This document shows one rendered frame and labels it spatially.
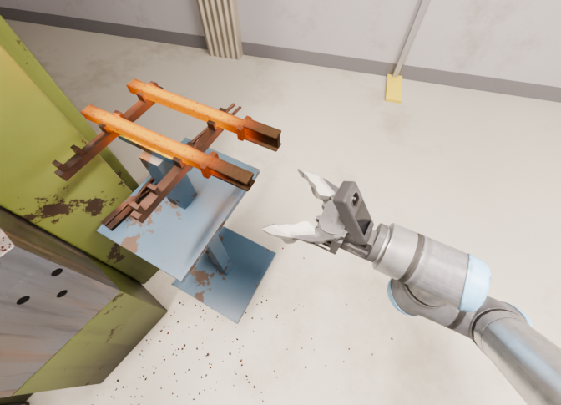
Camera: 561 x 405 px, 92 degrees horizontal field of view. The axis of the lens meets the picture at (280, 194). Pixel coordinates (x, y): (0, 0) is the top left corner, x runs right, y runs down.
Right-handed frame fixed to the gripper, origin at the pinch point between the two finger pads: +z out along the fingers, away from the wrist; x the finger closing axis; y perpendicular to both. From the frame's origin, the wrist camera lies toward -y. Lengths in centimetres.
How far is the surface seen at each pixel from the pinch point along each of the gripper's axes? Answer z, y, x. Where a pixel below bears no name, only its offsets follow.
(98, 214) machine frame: 64, 40, -14
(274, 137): 7.0, -2.0, 10.8
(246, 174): 7.5, -1.3, 0.3
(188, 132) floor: 113, 102, 72
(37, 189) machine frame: 65, 18, -19
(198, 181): 32.4, 26.3, 6.8
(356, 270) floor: -30, 102, 31
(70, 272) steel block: 47, 29, -32
